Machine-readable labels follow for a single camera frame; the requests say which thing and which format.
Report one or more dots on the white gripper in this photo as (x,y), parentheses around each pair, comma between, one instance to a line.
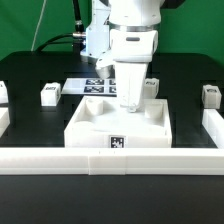
(138,49)

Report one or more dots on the white square tabletop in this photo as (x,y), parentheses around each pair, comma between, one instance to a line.
(100,122)

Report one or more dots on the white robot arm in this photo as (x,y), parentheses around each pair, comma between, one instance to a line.
(122,15)

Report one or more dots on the apriltag base sheet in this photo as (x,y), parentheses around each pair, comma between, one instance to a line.
(89,86)

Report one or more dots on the white right obstacle wall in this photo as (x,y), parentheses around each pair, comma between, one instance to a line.
(213,123)

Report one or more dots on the white obstacle wall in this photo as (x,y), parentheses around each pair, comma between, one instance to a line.
(213,123)
(46,161)
(4,120)

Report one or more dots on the white left obstacle wall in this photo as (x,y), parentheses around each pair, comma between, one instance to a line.
(4,120)

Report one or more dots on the white front obstacle wall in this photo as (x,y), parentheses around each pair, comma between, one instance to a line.
(46,161)

